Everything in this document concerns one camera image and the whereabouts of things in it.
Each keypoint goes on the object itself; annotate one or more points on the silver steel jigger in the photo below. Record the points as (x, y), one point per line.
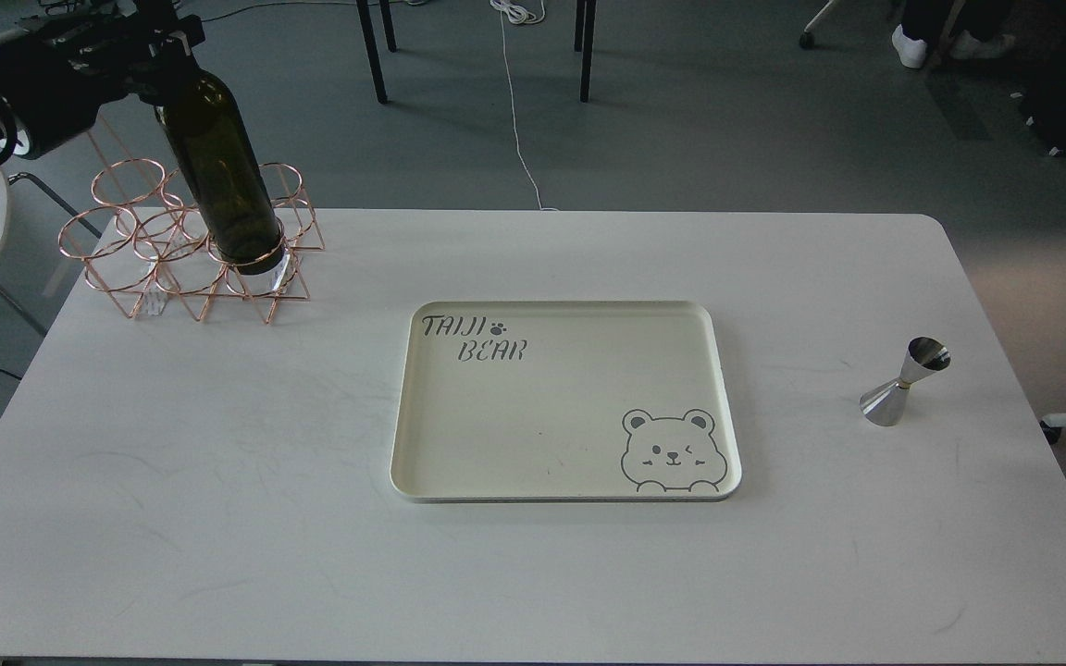
(885, 405)

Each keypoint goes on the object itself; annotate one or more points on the dark green wine bottle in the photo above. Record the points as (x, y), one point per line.
(203, 125)

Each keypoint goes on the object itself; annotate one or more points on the office chair caster base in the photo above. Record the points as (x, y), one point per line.
(806, 38)

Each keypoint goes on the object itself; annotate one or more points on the cream bear serving tray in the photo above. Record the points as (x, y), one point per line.
(564, 400)

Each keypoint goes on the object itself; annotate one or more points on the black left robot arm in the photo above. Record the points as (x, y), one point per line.
(148, 80)

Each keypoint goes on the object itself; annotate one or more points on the copper wire bottle rack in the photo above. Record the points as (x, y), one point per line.
(145, 245)

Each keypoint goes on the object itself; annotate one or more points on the black table legs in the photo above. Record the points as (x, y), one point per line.
(473, 58)

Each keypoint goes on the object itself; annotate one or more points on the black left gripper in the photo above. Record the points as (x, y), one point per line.
(55, 78)

